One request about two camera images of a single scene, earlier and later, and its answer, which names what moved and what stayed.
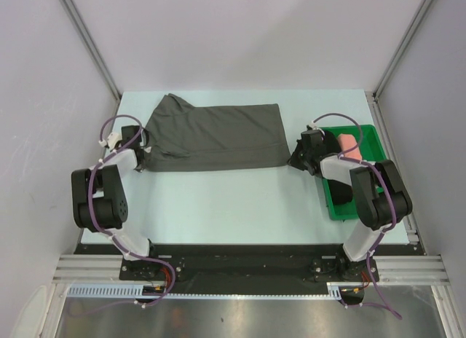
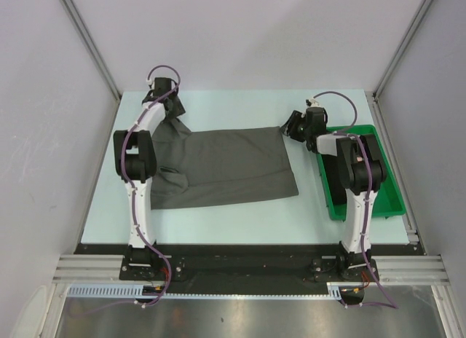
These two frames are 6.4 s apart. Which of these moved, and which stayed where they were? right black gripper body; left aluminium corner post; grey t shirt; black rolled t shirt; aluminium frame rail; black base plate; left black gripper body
Moved: grey t shirt; left black gripper body; right black gripper body
Stayed: black rolled t shirt; left aluminium corner post; aluminium frame rail; black base plate
